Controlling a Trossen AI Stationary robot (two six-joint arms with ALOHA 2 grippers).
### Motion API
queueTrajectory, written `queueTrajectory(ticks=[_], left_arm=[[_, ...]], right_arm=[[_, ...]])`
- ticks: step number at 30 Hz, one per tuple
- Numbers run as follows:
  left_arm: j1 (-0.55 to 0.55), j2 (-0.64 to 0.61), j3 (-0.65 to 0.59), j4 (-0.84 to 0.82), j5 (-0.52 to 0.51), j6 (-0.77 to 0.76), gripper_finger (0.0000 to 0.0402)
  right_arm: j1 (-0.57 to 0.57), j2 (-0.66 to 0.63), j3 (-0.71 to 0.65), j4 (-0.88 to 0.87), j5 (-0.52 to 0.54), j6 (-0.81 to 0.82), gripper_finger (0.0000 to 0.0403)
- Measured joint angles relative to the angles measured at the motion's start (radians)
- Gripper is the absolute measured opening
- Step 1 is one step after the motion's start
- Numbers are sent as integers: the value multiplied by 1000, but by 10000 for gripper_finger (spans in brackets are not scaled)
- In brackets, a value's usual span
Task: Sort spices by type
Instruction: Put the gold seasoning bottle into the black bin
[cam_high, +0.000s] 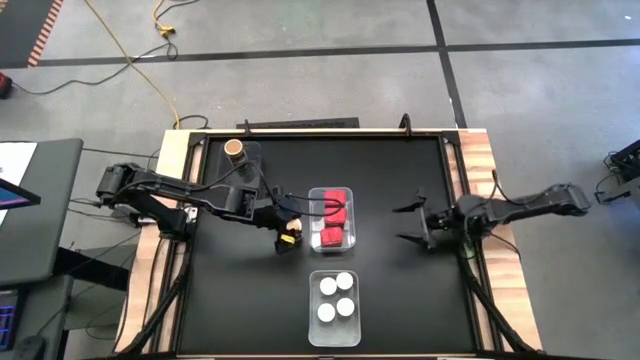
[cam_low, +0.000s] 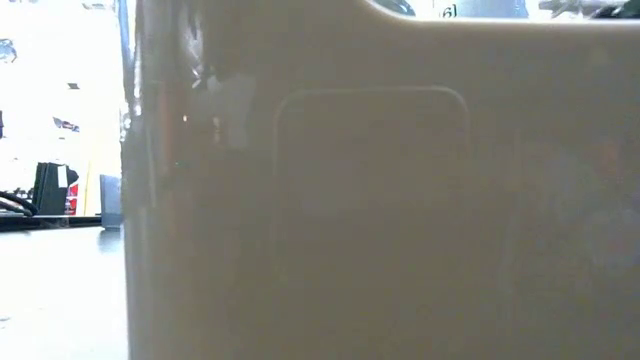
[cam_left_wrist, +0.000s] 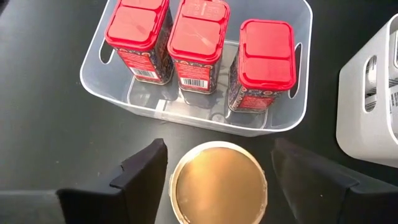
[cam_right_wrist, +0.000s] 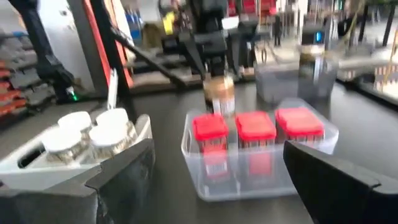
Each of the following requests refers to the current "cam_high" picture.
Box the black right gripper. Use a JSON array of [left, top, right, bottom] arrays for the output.
[[392, 188, 469, 250]]

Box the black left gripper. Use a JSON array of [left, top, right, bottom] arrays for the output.
[[249, 192, 304, 256]]

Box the large clear plastic bin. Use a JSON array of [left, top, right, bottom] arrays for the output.
[[308, 186, 358, 254]]

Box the lower clear plastic bin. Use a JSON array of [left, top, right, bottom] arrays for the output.
[[307, 269, 362, 348]]

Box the long black bar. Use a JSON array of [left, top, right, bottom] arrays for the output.
[[236, 117, 361, 131]]

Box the grey desk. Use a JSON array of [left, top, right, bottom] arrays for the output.
[[0, 138, 85, 287]]

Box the monitor with blue screen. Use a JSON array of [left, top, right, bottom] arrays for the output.
[[0, 177, 42, 211]]

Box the black orange-striped mat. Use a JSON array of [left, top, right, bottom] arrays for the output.
[[0, 0, 65, 69]]

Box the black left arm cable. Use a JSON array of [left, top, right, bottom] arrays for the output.
[[259, 189, 349, 219]]

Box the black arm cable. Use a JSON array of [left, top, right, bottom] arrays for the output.
[[491, 168, 524, 204], [259, 189, 349, 219]]

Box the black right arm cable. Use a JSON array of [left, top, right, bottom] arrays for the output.
[[491, 168, 524, 204]]

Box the black equipment with cables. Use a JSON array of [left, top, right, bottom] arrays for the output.
[[593, 138, 640, 206]]

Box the black floor cable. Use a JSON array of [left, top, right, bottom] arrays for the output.
[[12, 37, 180, 96]]

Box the long yellow floor cable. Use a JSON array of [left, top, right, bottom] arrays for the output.
[[83, 0, 181, 130]]

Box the yellow cable with plug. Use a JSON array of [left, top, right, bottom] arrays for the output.
[[151, 0, 177, 37]]

